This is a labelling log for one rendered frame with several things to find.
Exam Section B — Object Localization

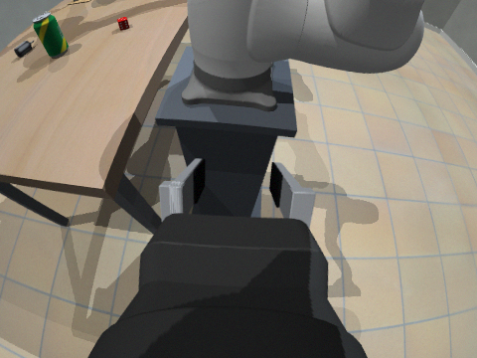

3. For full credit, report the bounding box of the green soda can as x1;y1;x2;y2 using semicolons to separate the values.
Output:
33;12;69;58

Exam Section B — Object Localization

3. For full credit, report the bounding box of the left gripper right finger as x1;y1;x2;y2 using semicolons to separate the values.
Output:
269;162;316;230

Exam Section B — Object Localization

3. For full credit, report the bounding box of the red die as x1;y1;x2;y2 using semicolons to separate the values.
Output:
117;17;129;31

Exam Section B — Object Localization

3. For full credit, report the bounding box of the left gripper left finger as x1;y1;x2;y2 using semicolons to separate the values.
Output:
159;158;205;222

